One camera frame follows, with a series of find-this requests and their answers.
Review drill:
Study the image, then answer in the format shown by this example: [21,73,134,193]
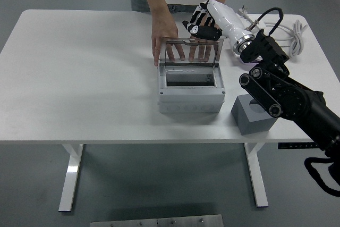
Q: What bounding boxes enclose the person's right hand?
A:
[151,10,186,67]

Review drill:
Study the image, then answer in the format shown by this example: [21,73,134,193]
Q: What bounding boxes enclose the grey block battery holder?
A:
[230,94,279,136]

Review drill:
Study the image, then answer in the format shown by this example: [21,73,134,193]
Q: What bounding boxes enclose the white power cord with plug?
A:
[237,5,309,58]

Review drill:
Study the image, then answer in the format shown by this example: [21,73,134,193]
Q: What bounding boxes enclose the transparent hinged box lid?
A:
[160,37,224,69]

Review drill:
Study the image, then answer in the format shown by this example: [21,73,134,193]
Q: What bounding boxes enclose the grey plastic junction box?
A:
[158,63,226,114]

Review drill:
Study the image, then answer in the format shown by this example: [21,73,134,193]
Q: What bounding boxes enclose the person's left hand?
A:
[188,34,215,63]

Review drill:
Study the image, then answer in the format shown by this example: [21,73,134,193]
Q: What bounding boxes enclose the black table control panel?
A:
[278,141,319,149]

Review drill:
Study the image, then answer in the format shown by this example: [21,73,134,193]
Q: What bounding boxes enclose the white table leg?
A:
[58,144,85,213]
[243,143,269,208]

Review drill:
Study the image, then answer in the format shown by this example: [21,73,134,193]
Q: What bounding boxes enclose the grey metal base plate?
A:
[90,214,224,227]

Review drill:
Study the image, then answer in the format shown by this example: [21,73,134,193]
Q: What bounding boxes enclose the white long power strip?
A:
[237,15,266,30]

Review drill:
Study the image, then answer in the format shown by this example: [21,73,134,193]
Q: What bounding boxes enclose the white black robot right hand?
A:
[182,0,252,46]

